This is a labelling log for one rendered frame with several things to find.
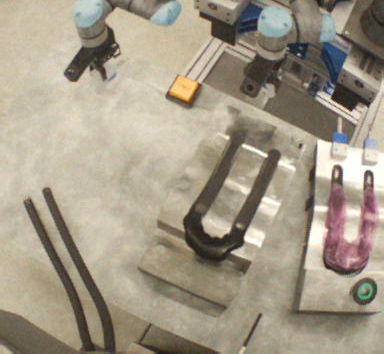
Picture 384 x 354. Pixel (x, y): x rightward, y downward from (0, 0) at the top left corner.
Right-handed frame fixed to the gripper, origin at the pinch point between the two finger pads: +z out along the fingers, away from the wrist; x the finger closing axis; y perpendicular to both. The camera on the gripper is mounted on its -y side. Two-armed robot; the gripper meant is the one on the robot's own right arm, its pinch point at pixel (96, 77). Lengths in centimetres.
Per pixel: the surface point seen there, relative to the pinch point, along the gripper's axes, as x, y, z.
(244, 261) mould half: -63, -5, 4
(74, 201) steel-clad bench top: -18.5, -26.1, 14.7
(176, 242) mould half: -47.1, -12.9, 8.6
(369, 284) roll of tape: -94, 14, 0
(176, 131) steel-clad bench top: -22.5, 9.1, 14.8
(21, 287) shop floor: -3, -72, 95
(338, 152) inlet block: -60, 36, 7
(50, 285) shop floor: -11, -59, 95
